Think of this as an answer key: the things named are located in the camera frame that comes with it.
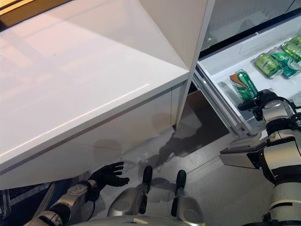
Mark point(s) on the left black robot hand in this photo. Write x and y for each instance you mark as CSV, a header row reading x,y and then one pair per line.
x,y
105,177

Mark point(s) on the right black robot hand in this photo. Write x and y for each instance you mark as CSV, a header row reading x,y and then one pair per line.
x,y
261,99

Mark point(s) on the orange green drink can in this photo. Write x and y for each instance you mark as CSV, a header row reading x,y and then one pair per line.
x,y
245,86

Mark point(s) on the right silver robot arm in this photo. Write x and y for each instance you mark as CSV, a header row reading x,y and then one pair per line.
x,y
275,110

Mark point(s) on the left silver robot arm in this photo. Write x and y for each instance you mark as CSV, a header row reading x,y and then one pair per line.
x,y
73,195

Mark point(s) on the white fridge drawer bin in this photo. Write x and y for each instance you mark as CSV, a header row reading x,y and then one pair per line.
x,y
211,70

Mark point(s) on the steel fridge door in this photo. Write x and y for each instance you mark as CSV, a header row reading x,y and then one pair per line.
x,y
235,16

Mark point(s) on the white fridge housing panel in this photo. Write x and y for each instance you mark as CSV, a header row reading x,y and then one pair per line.
x,y
178,35

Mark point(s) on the light green drink can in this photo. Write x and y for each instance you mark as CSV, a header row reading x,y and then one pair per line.
x,y
266,64

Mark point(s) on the dark green drink can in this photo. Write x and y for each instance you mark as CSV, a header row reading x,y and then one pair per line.
x,y
287,66

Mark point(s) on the grey glossy counter cabinet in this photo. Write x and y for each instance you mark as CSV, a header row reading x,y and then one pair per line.
x,y
105,131

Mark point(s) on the yellow backlit window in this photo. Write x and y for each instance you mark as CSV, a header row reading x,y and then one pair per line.
x,y
14,7

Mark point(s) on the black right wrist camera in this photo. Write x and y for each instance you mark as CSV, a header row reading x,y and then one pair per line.
x,y
257,114

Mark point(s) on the silver drawer slide rail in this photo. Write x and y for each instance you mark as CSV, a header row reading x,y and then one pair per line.
x,y
218,103

